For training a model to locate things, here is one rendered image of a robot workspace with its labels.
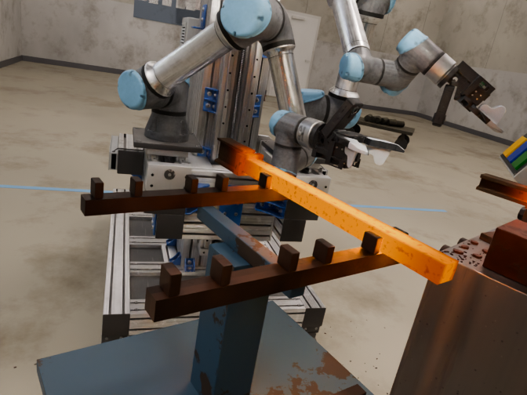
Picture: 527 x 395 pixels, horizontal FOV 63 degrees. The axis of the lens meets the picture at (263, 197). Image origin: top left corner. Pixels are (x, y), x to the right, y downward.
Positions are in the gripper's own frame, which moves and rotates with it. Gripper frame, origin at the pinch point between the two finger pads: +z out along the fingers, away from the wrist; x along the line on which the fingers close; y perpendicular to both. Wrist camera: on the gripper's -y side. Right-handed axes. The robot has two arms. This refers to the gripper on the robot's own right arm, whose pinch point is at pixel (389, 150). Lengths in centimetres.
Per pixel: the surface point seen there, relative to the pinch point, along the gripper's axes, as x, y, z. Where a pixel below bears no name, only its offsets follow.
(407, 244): 43, 1, 29
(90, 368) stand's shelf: 65, 28, 2
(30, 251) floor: 27, 100, -167
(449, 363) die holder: 21.9, 24.3, 32.0
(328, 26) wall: -856, -98, -752
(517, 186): 1.2, -0.9, 26.8
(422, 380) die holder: 21.9, 29.9, 29.1
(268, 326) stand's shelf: 37.0, 27.9, 7.5
